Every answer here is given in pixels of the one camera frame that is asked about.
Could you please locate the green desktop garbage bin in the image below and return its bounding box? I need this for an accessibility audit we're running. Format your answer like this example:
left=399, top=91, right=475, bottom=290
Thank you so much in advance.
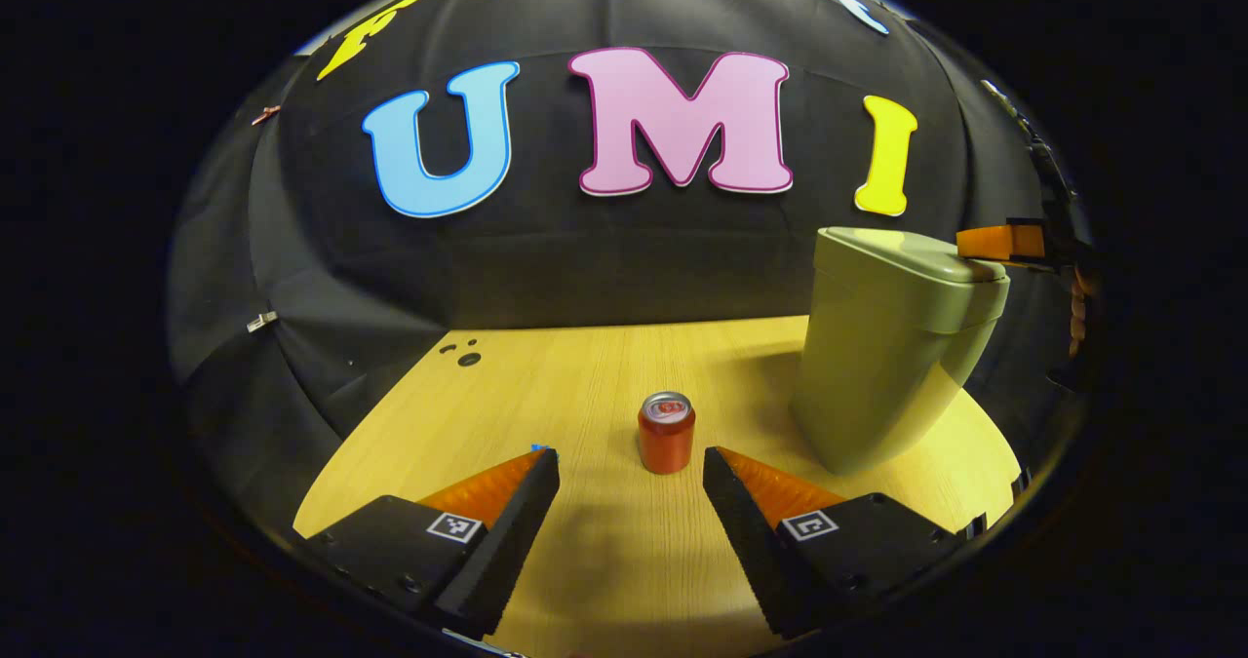
left=790, top=226, right=1012, bottom=476

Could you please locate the red pop can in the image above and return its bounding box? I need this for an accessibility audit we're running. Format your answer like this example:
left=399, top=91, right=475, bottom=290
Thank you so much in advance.
left=639, top=391, right=697, bottom=475

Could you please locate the wooden desktop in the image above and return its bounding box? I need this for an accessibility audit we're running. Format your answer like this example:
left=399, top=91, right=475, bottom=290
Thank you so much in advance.
left=292, top=315, right=1025, bottom=658

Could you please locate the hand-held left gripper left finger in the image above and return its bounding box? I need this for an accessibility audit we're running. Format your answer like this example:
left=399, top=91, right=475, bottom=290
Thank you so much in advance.
left=297, top=446, right=562, bottom=639

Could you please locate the black backdrop cloth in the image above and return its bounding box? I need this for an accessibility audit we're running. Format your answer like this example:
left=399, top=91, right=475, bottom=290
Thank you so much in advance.
left=166, top=0, right=1103, bottom=542

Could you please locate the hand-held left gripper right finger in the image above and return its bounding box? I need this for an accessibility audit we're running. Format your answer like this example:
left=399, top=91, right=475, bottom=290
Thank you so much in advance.
left=702, top=446, right=988, bottom=639

